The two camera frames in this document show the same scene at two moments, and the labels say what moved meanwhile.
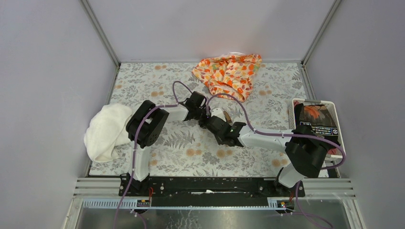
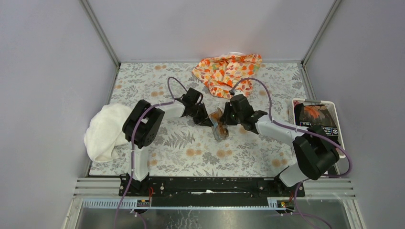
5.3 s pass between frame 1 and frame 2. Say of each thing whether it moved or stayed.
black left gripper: stayed
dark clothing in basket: stayed
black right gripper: moved
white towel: stayed
